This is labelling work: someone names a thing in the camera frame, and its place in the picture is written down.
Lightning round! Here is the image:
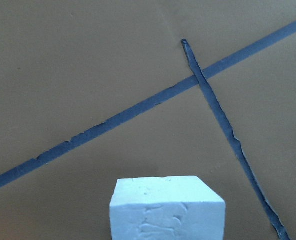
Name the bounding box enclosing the light blue foam block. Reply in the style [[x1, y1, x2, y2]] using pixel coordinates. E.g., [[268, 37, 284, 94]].
[[109, 176, 226, 240]]

